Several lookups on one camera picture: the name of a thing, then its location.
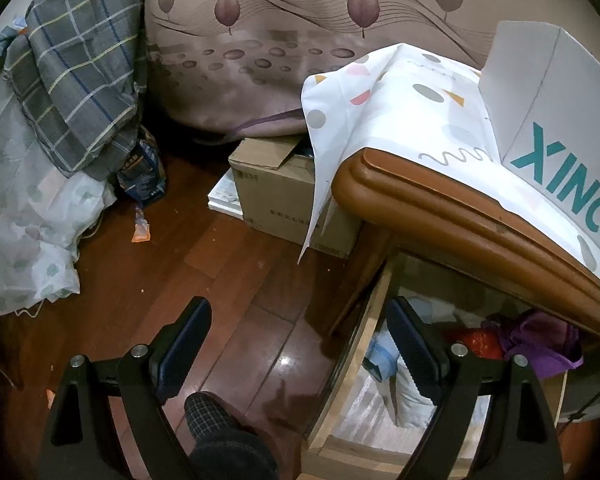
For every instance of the wooden nightstand drawer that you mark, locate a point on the wooden nightstand drawer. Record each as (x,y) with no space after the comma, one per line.
(365,415)

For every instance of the person's plaid slipper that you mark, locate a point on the person's plaid slipper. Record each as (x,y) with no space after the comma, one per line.
(205,415)

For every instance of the plaid slipper foot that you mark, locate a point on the plaid slipper foot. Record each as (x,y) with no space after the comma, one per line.
(235,457)

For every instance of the white patterned table cloth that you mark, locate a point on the white patterned table cloth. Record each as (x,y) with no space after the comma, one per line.
(405,125)

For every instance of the light blue underwear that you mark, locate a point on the light blue underwear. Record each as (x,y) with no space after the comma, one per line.
(382,355)

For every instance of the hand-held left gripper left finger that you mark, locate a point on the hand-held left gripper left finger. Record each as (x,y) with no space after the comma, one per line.
(182,345)

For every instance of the leaf print bed sheet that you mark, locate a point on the leaf print bed sheet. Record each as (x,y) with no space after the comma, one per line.
(305,85)

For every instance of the white underwear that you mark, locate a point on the white underwear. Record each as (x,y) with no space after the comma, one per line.
(410,405)

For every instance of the purple underwear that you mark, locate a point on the purple underwear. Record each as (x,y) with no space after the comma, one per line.
(535,345)

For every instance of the dark blue cloth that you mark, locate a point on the dark blue cloth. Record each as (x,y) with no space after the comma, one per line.
(2,45)

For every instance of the brown cardboard box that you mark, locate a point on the brown cardboard box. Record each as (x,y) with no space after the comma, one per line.
(275,185)

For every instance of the grey plaid cloth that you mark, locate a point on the grey plaid cloth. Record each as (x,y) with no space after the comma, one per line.
(80,85)

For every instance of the small orange wrapper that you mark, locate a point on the small orange wrapper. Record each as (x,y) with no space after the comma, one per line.
(50,399)

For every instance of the white dotted sheer cloth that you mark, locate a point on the white dotted sheer cloth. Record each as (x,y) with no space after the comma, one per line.
(20,220)

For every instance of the brown wooden nightstand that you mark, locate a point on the brown wooden nightstand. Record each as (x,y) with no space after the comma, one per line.
(430,210)

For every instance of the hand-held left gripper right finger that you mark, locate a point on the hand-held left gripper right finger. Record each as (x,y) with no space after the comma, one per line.
(415,345)

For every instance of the blue snack bag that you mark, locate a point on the blue snack bag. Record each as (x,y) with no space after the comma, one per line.
(142,175)

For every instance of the red underwear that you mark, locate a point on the red underwear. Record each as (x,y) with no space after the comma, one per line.
(480,342)

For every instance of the white shoe box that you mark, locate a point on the white shoe box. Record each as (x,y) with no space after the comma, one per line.
(530,85)

